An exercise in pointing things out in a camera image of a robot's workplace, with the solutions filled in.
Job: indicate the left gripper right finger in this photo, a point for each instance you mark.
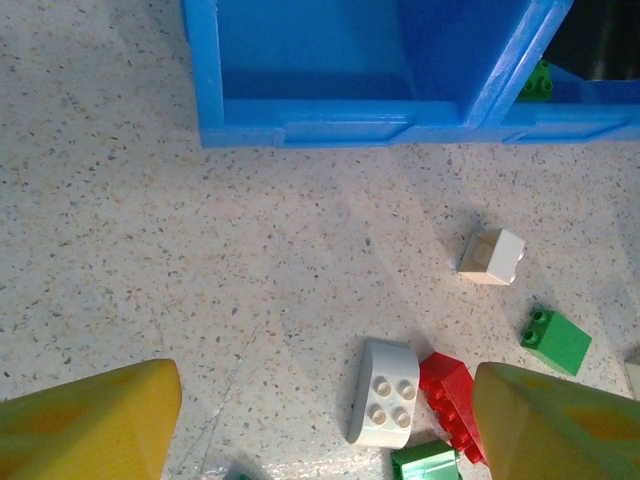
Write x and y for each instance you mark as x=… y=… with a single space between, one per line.
x=560 y=435

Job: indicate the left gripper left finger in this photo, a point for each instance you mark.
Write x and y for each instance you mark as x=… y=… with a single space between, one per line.
x=90 y=430

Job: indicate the green lego brick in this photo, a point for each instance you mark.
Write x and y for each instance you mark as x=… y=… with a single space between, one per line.
x=425 y=465
x=540 y=80
x=560 y=345

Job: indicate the long red lego brick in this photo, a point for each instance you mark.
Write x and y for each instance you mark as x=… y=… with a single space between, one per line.
x=450 y=395

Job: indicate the curved white lego brick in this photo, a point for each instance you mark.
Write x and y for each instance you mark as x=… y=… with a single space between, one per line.
x=385 y=395

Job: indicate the small white lego brick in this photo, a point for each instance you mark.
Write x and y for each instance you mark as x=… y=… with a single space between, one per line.
x=500 y=255

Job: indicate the blue three-compartment bin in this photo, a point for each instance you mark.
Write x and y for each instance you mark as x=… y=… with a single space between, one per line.
x=345 y=120

